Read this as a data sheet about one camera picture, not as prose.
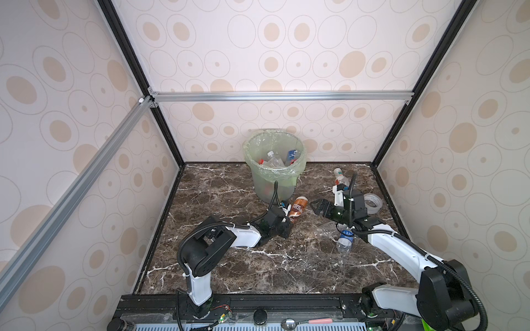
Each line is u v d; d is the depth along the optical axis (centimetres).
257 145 95
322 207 76
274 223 73
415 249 48
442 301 41
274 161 96
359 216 65
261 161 102
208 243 51
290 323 72
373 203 103
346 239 87
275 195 81
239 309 74
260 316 64
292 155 90
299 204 94
